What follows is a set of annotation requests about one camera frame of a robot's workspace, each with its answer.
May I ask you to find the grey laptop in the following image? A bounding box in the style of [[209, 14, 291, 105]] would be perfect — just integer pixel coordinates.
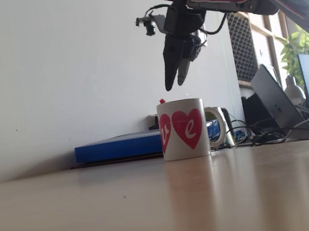
[[248, 57, 309, 147]]

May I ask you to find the small gripper camera with mount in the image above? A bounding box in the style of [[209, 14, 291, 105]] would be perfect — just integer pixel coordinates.
[[133, 7, 170, 39]]

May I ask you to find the black perforated panel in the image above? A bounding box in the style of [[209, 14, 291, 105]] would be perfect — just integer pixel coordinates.
[[226, 9, 260, 84]]

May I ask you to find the blue folder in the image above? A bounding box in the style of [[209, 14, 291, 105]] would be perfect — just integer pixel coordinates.
[[73, 120, 223, 166]]

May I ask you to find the green plant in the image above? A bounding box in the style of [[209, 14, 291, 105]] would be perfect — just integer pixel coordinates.
[[276, 28, 309, 91]]

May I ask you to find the white desk lamp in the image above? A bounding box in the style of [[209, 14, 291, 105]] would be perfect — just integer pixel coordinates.
[[281, 73, 308, 109]]

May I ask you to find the black cable bundle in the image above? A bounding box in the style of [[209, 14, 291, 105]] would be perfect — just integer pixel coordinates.
[[223, 103, 289, 151]]

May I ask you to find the wooden window lattice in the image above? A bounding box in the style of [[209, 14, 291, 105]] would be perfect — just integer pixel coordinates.
[[237, 0, 297, 86]]

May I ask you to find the small white wall frame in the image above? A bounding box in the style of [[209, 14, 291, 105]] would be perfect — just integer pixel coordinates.
[[196, 27, 209, 48]]

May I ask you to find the white mug with pink hearts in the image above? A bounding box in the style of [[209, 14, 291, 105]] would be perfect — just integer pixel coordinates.
[[154, 93, 231, 163]]

